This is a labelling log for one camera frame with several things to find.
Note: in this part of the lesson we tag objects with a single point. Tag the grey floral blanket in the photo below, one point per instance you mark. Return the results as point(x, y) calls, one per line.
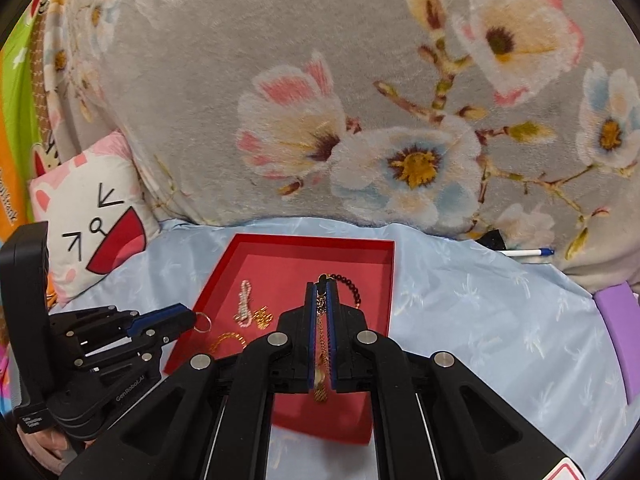
point(250, 60)

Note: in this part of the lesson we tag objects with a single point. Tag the light blue patterned bedsheet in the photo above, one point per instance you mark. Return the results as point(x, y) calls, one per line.
point(475, 335)

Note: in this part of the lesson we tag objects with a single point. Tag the red cardboard box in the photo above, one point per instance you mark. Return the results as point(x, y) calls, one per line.
point(280, 270)

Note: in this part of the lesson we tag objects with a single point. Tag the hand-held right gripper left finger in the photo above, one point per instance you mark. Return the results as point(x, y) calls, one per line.
point(311, 350)

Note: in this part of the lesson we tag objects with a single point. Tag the gold bangle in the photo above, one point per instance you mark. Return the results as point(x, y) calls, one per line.
point(225, 337)

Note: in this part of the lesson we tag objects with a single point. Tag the white cat face cushion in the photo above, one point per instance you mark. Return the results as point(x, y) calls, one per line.
point(100, 195)

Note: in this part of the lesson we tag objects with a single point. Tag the colourful play mat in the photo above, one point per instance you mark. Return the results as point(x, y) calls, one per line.
point(15, 110)

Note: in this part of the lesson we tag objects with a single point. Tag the white pen with blue cap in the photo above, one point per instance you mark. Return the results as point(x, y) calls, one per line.
point(525, 252)

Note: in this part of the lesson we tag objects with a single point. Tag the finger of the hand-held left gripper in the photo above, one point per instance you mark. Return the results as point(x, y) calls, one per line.
point(160, 319)
point(125, 355)

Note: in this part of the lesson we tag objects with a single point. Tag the purple foam pad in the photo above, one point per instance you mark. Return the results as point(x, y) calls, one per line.
point(620, 335)

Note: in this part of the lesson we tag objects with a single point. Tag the hoop earring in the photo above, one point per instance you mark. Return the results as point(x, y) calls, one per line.
point(195, 321)

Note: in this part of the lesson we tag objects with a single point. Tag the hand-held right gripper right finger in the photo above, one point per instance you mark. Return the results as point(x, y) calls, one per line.
point(334, 350)

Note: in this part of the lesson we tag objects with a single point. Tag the person's left hand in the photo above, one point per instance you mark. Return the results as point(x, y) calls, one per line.
point(45, 452)

